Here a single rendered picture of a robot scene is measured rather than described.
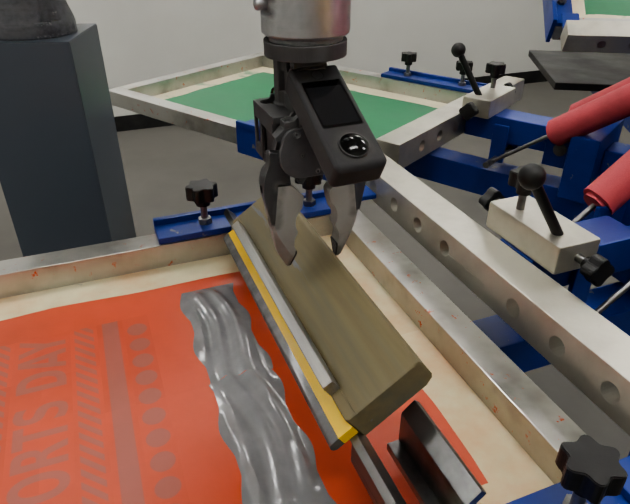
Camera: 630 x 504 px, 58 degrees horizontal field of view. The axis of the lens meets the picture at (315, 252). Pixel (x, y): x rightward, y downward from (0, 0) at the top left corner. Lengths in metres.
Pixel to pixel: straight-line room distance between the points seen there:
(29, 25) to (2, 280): 0.47
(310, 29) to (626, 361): 0.40
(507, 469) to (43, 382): 0.48
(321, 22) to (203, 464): 0.39
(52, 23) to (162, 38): 3.25
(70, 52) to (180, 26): 3.30
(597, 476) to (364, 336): 0.20
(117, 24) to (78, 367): 3.74
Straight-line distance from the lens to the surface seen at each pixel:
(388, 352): 0.47
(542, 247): 0.68
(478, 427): 0.60
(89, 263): 0.82
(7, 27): 1.13
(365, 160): 0.45
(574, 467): 0.45
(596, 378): 0.59
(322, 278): 0.56
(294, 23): 0.48
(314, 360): 0.49
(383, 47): 4.91
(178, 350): 0.68
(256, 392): 0.61
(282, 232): 0.54
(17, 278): 0.83
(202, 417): 0.60
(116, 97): 1.58
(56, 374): 0.69
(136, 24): 4.32
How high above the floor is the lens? 1.39
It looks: 31 degrees down
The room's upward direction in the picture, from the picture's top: straight up
